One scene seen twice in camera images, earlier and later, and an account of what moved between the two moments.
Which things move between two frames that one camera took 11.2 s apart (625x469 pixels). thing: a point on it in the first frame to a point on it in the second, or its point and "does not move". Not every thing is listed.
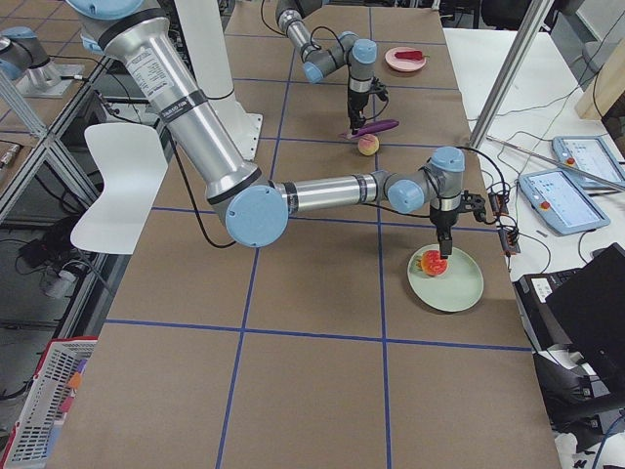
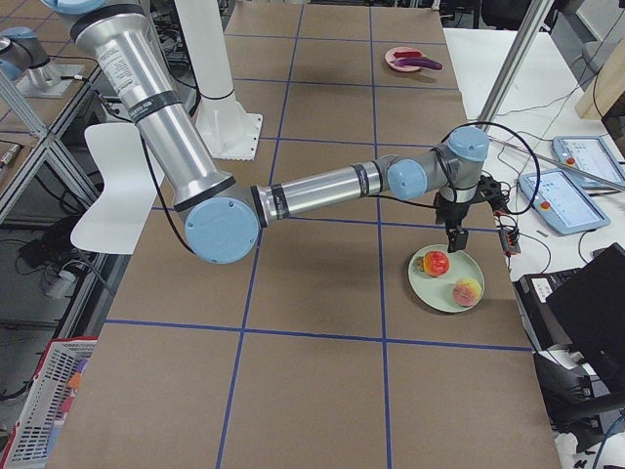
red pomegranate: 433,264 does not move
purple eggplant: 372,127 to 418,62
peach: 368,145 to 467,292
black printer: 575,323 does not move
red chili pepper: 413,55 does not move
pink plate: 404,64 does not move
